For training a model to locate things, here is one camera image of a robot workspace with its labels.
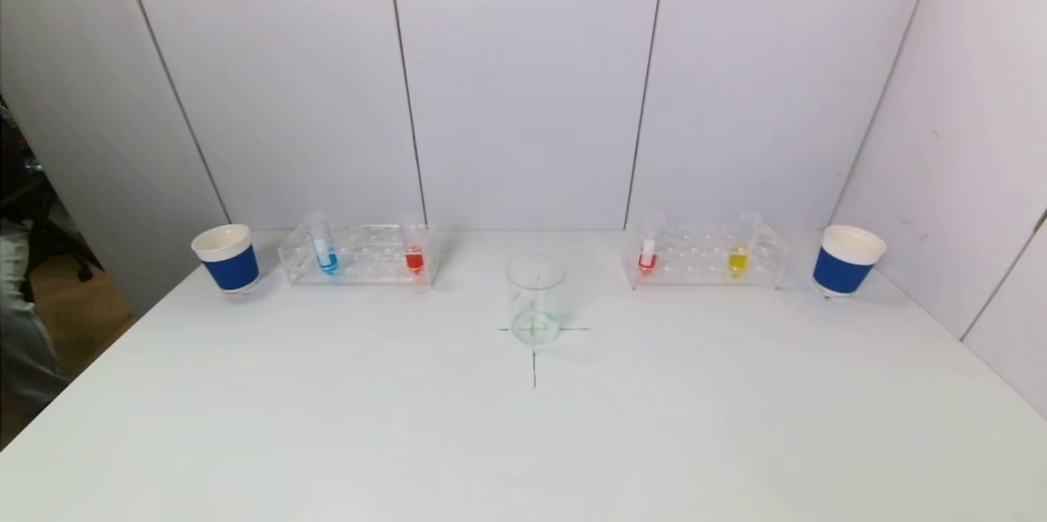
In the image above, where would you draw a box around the test tube with blue pigment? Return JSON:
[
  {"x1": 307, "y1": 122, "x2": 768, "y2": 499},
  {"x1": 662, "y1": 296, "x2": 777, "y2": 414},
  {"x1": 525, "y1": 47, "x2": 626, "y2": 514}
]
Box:
[{"x1": 307, "y1": 211, "x2": 340, "y2": 276}]

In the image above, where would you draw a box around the clear glass beaker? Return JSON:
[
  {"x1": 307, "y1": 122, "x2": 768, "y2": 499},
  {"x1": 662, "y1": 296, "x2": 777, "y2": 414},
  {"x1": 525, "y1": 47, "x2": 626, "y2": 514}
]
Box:
[{"x1": 506, "y1": 254, "x2": 567, "y2": 348}]

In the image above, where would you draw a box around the plain tube with red pigment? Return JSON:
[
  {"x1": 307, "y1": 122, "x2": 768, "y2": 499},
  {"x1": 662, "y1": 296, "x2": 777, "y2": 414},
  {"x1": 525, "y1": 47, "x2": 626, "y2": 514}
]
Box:
[{"x1": 399, "y1": 213, "x2": 427, "y2": 276}]

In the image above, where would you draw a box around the white-labelled tube with red pigment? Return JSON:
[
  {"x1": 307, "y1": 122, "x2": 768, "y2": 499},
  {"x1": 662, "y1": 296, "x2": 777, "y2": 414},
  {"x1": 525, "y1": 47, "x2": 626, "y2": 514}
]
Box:
[{"x1": 637, "y1": 214, "x2": 665, "y2": 276}]

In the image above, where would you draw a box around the clear acrylic test tube rack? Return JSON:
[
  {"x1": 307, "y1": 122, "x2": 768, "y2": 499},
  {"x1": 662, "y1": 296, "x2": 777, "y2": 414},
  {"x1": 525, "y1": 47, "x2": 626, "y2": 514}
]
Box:
[
  {"x1": 277, "y1": 223, "x2": 438, "y2": 288},
  {"x1": 622, "y1": 223, "x2": 793, "y2": 290}
]

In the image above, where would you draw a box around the test tube with yellow pigment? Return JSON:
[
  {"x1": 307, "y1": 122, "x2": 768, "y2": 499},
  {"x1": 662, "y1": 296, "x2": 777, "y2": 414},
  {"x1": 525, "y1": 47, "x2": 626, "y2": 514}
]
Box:
[{"x1": 727, "y1": 211, "x2": 763, "y2": 279}]

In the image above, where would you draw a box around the blue white paper cup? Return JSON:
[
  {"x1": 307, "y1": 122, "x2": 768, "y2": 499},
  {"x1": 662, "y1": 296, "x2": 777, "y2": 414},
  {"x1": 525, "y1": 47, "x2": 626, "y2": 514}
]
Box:
[
  {"x1": 812, "y1": 224, "x2": 888, "y2": 298},
  {"x1": 191, "y1": 223, "x2": 261, "y2": 295}
]

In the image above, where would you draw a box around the black chair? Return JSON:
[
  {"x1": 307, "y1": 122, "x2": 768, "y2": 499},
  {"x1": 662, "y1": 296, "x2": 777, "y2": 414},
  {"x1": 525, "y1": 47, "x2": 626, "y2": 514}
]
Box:
[{"x1": 0, "y1": 101, "x2": 104, "y2": 304}]

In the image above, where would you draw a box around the seated person in grey trousers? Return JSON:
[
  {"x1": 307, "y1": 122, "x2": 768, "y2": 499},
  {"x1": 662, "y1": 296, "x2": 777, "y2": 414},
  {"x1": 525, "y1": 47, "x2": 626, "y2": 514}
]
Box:
[{"x1": 0, "y1": 219, "x2": 70, "y2": 418}]

